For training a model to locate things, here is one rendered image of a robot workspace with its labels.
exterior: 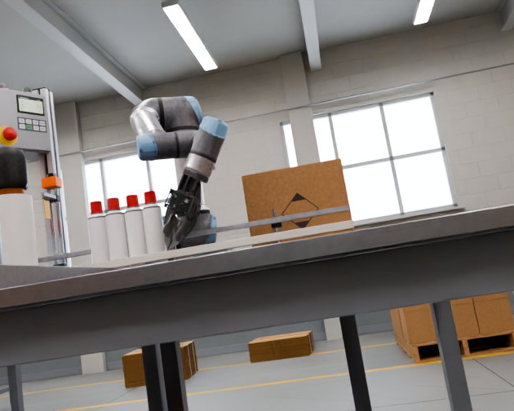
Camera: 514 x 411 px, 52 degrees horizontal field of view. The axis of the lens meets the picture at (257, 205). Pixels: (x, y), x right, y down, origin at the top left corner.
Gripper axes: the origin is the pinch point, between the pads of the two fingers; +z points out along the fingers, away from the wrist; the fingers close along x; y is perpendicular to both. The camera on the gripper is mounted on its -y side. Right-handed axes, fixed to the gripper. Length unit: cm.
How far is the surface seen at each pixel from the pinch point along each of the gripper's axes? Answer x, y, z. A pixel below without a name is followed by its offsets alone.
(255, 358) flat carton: 4, -427, 100
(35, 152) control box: -52, -8, -11
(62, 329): 16, 81, 9
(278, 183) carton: 18.9, -16.3, -27.5
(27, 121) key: -57, -6, -18
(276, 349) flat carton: 20, -425, 83
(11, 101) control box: -62, -3, -22
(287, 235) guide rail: 28.7, 4.6, -13.0
